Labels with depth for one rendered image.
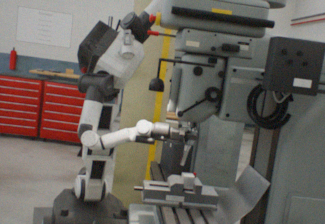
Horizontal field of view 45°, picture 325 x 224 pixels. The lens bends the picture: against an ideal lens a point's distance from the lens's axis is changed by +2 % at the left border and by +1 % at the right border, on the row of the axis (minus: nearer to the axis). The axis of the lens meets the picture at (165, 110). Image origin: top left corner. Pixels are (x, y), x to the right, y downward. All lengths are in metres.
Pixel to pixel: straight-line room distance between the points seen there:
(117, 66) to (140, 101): 1.59
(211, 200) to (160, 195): 0.23
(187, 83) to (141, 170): 2.05
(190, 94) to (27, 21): 9.56
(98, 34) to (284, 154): 1.09
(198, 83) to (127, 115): 1.89
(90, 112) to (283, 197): 0.98
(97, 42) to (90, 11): 8.87
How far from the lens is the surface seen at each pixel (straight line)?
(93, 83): 1.93
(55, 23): 10.99
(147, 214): 1.99
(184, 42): 1.72
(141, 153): 3.66
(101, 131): 2.36
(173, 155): 2.25
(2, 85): 6.72
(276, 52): 1.56
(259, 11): 1.80
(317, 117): 1.86
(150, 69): 3.55
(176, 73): 1.82
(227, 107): 1.78
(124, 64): 2.02
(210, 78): 1.77
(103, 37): 2.08
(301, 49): 1.60
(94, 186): 2.53
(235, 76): 1.77
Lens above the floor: 1.58
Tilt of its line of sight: 7 degrees down
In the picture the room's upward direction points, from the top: 8 degrees clockwise
